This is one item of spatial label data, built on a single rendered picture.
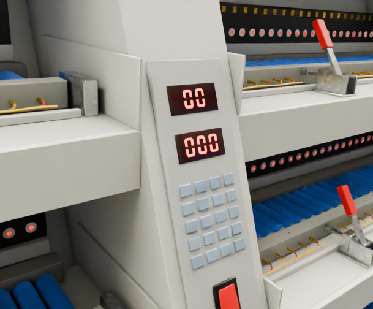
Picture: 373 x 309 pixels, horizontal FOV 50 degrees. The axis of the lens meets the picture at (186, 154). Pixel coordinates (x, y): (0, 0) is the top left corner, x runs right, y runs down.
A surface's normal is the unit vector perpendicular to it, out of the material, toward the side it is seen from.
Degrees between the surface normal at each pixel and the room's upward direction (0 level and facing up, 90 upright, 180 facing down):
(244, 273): 90
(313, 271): 21
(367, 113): 111
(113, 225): 90
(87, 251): 90
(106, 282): 90
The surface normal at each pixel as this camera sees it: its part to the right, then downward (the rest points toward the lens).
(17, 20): 0.58, -0.05
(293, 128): 0.60, 0.30
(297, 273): 0.05, -0.94
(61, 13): -0.80, 0.16
